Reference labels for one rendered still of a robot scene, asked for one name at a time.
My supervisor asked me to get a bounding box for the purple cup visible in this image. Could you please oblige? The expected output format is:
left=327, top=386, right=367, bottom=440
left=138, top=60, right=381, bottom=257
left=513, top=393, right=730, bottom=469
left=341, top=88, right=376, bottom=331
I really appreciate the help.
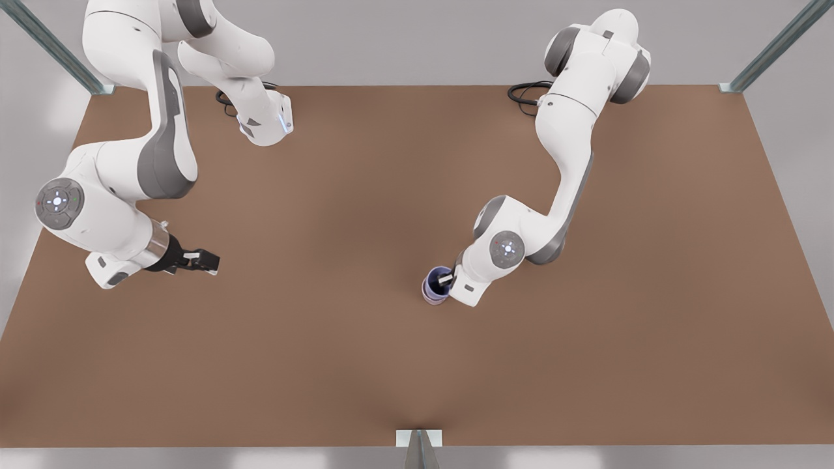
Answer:
left=422, top=265, right=455, bottom=301

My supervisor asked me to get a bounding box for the black cable loop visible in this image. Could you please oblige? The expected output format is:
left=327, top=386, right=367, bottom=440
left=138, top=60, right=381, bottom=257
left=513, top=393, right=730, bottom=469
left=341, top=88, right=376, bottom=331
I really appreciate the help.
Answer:
left=215, top=81, right=280, bottom=119
left=507, top=80, right=555, bottom=119

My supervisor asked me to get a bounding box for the silver frame post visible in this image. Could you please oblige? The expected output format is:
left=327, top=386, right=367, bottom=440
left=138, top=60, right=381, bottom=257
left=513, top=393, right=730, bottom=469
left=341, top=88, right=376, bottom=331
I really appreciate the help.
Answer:
left=395, top=428, right=443, bottom=469
left=0, top=0, right=115, bottom=96
left=718, top=0, right=834, bottom=94

